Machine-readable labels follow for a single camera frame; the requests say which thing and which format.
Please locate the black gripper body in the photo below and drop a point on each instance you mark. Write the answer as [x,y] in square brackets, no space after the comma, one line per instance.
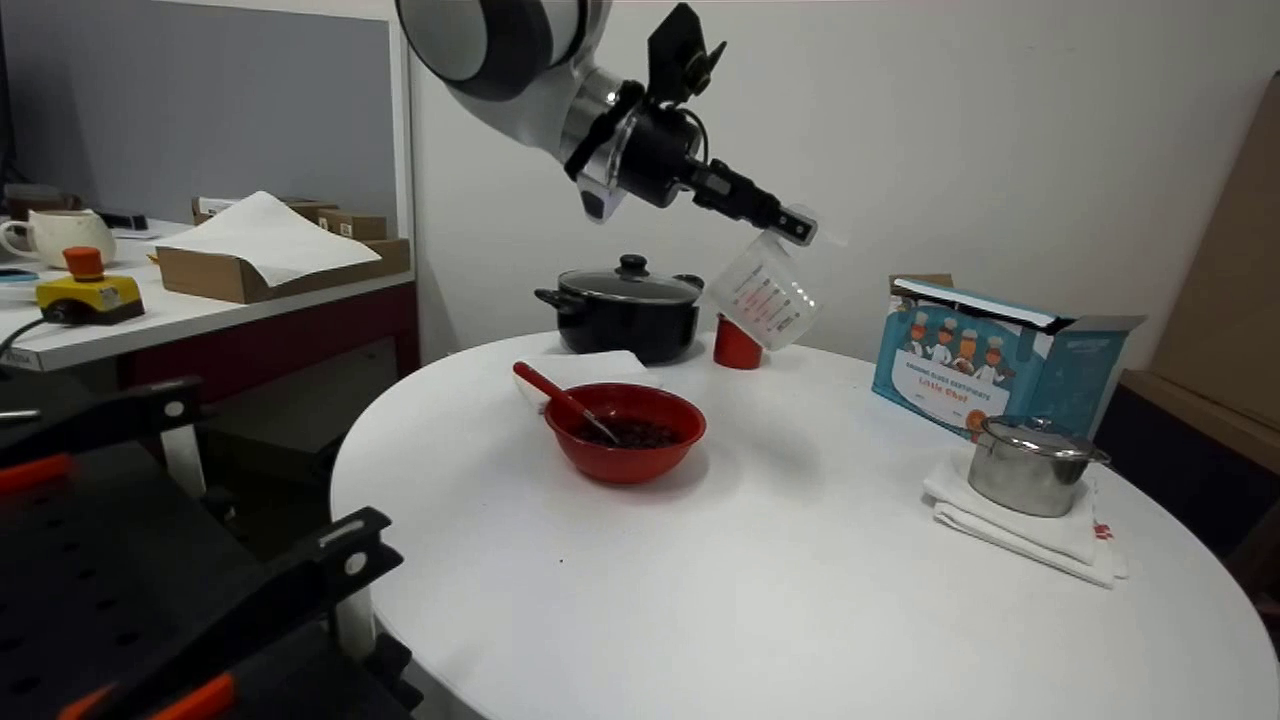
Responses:
[656,157]

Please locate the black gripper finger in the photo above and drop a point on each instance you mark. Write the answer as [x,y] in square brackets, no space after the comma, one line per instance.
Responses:
[754,191]
[747,213]

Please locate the clear plastic measuring jug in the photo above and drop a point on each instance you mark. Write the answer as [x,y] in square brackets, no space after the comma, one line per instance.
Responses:
[763,300]

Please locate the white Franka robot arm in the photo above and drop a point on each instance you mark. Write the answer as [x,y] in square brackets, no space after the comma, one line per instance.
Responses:
[506,54]

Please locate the red plastic bowl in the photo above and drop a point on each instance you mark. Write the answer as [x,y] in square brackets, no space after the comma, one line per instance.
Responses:
[593,453]

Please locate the black pot lid with knob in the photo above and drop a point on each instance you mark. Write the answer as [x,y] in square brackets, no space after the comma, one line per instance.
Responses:
[629,280]

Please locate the small red cup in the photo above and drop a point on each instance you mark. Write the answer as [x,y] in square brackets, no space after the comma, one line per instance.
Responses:
[731,352]

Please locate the black cooking pot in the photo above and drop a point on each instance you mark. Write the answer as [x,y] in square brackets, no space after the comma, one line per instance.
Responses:
[626,327]

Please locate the blue printed cardboard box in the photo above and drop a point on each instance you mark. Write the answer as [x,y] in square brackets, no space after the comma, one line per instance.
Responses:
[975,366]

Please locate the small steel pot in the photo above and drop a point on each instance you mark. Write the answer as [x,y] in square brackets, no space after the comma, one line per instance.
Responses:
[1020,473]

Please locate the white cloth with red tag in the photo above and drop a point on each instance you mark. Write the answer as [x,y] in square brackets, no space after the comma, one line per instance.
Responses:
[1053,540]

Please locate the flat brown cardboard tray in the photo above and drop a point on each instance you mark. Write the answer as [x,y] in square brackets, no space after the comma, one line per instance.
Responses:
[213,274]

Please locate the large brown cardboard panel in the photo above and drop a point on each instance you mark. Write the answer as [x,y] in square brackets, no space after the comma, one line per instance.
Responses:
[1232,294]

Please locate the white desk with red front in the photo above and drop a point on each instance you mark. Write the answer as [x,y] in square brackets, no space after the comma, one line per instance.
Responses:
[187,322]

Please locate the yellow emergency stop button box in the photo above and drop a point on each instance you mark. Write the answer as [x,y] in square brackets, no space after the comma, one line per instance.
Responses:
[90,299]

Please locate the white ceramic mug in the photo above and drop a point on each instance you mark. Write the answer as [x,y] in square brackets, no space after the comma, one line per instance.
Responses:
[65,235]

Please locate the black orange metal stand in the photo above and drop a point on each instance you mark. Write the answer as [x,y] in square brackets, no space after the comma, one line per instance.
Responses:
[122,572]

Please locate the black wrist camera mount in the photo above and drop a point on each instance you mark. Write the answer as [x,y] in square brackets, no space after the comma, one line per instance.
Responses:
[682,54]

